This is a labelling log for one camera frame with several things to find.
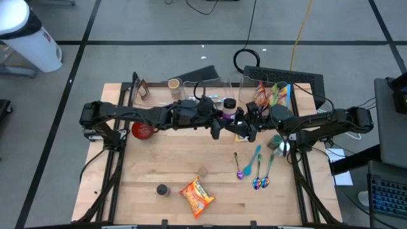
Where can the backlit keyboard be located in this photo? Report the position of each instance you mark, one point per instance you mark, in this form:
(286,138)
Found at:
(388,194)

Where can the white computer mouse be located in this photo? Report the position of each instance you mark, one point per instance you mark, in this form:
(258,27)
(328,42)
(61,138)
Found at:
(363,198)

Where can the green lid glass jar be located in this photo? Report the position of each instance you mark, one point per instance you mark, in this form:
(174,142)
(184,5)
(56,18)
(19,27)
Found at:
(276,140)

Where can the black lid spice jar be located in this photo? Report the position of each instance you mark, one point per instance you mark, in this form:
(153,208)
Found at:
(162,190)

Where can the tan lid spice jar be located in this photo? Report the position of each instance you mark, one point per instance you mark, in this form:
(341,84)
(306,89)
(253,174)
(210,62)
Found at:
(174,84)

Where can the white paper sheet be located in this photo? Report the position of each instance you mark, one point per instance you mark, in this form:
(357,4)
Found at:
(341,178)

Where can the cork lid glass jar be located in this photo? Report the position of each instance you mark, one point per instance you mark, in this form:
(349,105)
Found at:
(203,172)

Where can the iridescent spoon purple bowl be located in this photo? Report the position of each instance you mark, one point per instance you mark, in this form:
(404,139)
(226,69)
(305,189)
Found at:
(240,174)

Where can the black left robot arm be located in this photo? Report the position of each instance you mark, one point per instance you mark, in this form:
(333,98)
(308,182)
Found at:
(133,113)

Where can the red ramen noodle packet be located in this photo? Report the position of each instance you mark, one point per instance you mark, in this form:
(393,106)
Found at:
(260,93)

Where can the clear plastic bin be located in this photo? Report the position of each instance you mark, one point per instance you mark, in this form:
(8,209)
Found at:
(159,95)
(190,92)
(246,95)

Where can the red bowl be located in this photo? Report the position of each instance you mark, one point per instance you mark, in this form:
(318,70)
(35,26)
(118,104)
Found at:
(141,132)

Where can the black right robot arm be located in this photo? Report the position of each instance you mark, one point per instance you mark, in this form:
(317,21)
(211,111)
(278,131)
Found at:
(318,122)

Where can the black perforated computer case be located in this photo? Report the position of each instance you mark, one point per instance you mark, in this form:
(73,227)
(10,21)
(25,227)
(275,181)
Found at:
(286,76)

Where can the teal plastic spoon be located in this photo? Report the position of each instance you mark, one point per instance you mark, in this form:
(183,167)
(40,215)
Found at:
(247,171)

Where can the black table-edge clamp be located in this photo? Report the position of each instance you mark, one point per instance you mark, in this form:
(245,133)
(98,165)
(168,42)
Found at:
(253,224)
(164,223)

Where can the white trash can black liner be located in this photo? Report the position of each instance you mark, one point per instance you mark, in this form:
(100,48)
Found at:
(28,47)

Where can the lime chili shrimp ramen packet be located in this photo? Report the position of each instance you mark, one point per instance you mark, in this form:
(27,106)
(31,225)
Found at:
(273,95)

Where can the black desk device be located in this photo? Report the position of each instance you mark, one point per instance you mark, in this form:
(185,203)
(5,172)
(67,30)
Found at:
(401,98)

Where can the black desk support bar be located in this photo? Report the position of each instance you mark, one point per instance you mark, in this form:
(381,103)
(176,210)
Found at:
(356,159)

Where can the iridescent rainbow spoon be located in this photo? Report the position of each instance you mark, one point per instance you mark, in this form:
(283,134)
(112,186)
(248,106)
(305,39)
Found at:
(256,183)
(265,182)

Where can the grey metal cart base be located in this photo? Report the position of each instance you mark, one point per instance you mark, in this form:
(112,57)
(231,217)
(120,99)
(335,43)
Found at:
(19,71)

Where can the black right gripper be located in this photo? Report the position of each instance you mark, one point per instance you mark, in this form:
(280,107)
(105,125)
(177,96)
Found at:
(257,117)

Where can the purple label spice jar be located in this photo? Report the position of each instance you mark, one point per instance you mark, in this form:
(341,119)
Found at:
(229,105)

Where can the black flat floor panel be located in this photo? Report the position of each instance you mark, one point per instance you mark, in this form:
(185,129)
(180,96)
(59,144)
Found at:
(203,73)

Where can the yellow ramen noodle packet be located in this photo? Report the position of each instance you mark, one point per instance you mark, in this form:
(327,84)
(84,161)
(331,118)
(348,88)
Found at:
(241,138)

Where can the orange ramen noodle packet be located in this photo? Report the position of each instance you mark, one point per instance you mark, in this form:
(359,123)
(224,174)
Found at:
(196,197)

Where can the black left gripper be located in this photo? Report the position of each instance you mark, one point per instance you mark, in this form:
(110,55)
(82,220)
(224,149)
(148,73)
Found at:
(210,114)

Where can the black chair caster base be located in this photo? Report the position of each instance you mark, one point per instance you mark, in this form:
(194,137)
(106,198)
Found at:
(4,106)

